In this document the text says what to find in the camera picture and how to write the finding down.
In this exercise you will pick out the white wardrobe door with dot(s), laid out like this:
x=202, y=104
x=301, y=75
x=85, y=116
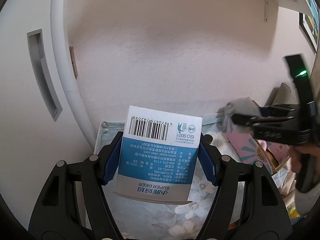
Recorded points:
x=31, y=141

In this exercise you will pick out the brown door hinge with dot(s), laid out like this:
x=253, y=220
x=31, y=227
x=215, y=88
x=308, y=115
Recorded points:
x=75, y=70

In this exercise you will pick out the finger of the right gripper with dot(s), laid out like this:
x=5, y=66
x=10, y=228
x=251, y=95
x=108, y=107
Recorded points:
x=265, y=121
x=279, y=110

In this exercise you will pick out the pink patterned cardboard box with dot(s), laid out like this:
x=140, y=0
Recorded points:
x=247, y=147

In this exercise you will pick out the framed wall picture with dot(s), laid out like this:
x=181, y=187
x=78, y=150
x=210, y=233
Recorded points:
x=310, y=28

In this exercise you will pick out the white patterned sock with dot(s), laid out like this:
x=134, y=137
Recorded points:
x=243, y=109

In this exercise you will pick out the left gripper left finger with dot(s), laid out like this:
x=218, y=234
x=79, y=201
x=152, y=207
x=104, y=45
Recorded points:
x=72, y=203

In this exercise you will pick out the grey recessed door handle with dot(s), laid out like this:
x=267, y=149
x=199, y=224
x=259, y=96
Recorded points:
x=42, y=74

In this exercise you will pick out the grey headboard cushion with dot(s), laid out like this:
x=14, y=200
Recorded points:
x=283, y=95

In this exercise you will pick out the floral blue cloth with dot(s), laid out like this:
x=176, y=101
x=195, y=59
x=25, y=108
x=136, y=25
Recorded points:
x=147, y=220

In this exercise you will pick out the blue white medicine box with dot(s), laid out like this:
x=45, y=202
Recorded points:
x=158, y=156

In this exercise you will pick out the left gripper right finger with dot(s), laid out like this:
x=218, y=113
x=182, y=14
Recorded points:
x=247, y=203

